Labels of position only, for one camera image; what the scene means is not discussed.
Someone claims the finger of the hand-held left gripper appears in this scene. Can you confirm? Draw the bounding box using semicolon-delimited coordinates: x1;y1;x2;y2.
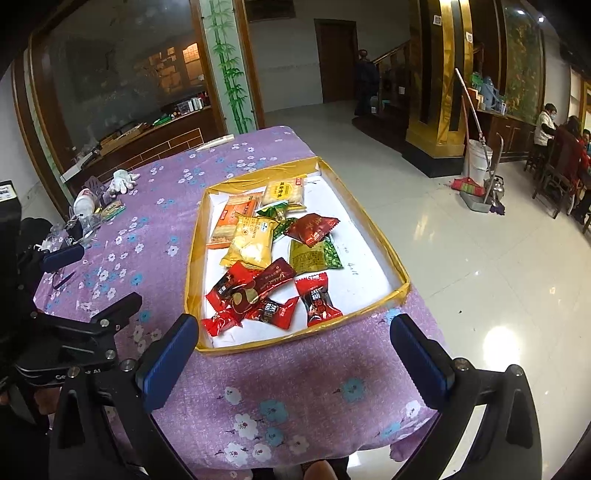
15;244;86;296
31;292;143;366

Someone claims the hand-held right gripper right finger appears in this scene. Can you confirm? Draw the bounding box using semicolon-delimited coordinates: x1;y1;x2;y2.
389;314;543;480

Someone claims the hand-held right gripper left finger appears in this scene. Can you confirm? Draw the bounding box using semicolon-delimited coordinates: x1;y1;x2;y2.
48;313;200;480

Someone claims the red candy packet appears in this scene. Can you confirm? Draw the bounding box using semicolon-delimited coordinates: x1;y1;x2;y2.
204;261;264;310
244;296;300;330
294;272;344;328
201;309;243;337

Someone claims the yellow-edged white tray box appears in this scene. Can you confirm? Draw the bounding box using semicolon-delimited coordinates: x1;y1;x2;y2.
185;156;411;355

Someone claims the orange cracker packet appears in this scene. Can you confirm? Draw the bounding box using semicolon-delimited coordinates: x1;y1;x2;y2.
206;194;263;250

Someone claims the gold pastry packet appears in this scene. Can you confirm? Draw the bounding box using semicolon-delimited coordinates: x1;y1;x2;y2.
219;213;281;271

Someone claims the large green gold snack packet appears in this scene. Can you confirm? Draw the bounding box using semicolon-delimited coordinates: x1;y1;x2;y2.
288;235;344;277

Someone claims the dark red pillow packet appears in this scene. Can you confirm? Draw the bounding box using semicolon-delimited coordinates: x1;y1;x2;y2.
283;213;341;245

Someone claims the small green snack packet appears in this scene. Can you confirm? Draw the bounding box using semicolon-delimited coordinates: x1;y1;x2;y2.
272;217;300;241
255;204;289;222

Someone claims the yellow cracker packet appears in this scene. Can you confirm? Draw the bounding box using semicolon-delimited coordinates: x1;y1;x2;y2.
261;178;308;213

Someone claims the clear plastic bag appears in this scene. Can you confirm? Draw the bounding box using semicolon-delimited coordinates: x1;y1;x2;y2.
65;215;102;245

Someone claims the white glove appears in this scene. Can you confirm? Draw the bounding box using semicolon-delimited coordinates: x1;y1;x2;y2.
108;169;139;193

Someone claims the purple floral tablecloth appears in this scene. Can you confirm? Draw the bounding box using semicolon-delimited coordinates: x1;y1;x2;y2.
32;126;446;472

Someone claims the wooden counter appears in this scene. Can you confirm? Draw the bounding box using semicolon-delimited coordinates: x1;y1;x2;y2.
60;104;232;195

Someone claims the white bucket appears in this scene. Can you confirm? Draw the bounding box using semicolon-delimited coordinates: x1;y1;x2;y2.
464;140;493;185

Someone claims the wooden chair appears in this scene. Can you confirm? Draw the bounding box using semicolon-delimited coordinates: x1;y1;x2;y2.
524;145;548;174
532;159;578;217

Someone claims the gold and black pillar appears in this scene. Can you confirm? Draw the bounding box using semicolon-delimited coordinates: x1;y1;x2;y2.
402;0;476;178

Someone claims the wooden stair railing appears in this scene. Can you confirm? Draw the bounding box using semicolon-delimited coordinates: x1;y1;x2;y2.
372;39;411;112

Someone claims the wooden door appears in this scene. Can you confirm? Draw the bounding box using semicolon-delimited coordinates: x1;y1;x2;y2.
314;18;359;104

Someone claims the bamboo wall painting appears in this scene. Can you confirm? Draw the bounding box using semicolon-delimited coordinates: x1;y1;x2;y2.
203;0;256;134

